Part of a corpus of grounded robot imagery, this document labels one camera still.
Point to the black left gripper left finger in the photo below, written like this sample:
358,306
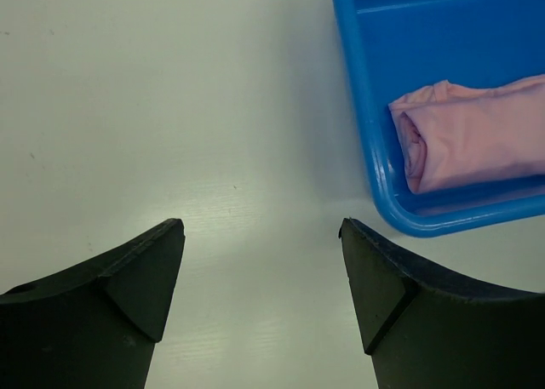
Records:
95,324

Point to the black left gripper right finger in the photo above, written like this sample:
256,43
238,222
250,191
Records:
426,326

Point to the pink t-shirt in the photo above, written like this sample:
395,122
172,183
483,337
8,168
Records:
453,136

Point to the blue plastic bin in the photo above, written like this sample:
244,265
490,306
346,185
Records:
393,47

